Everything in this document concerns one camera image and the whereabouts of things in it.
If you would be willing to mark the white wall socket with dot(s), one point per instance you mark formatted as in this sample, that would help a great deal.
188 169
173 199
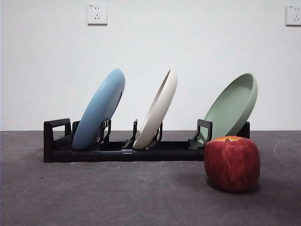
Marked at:
294 15
97 14

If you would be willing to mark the red apple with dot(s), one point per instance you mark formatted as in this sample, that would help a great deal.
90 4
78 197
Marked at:
231 164

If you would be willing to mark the green plate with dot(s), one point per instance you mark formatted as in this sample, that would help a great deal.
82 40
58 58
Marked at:
230 106

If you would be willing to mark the beige plate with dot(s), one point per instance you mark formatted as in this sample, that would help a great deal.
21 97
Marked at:
157 117

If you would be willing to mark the blue plate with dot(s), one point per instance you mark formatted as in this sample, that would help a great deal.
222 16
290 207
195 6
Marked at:
98 108

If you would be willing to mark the black plate rack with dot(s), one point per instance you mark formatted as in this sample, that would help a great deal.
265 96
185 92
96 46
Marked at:
117 155

